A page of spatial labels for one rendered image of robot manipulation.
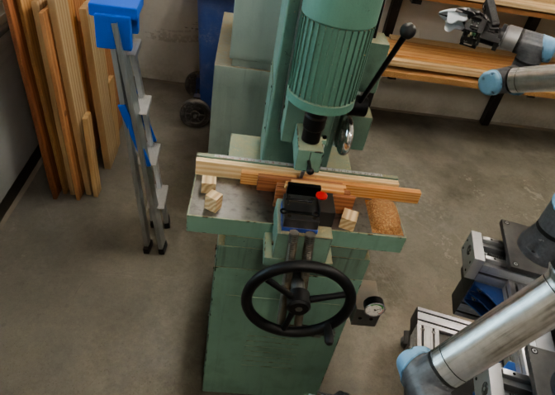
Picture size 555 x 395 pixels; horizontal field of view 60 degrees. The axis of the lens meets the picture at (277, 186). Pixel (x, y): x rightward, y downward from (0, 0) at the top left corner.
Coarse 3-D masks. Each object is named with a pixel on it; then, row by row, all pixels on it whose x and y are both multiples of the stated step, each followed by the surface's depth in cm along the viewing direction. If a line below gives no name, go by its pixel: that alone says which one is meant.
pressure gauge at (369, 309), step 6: (366, 300) 142; (372, 300) 140; (378, 300) 140; (366, 306) 141; (372, 306) 140; (378, 306) 140; (384, 306) 140; (366, 312) 142; (372, 312) 142; (378, 312) 142
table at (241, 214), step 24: (192, 192) 133; (240, 192) 136; (264, 192) 138; (192, 216) 126; (216, 216) 127; (240, 216) 128; (264, 216) 130; (336, 216) 134; (360, 216) 136; (264, 240) 127; (336, 240) 132; (360, 240) 132; (384, 240) 132; (264, 264) 124
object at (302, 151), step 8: (296, 128) 135; (296, 136) 133; (320, 136) 134; (296, 144) 131; (304, 144) 129; (320, 144) 130; (296, 152) 129; (304, 152) 127; (312, 152) 127; (320, 152) 128; (296, 160) 129; (304, 160) 129; (312, 160) 129; (320, 160) 129; (296, 168) 131; (304, 168) 131; (312, 168) 131
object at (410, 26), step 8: (408, 24) 102; (400, 32) 104; (408, 32) 102; (400, 40) 107; (392, 48) 111; (392, 56) 113; (384, 64) 117; (376, 80) 124; (368, 88) 129; (360, 96) 139; (360, 104) 137; (352, 112) 138; (360, 112) 138
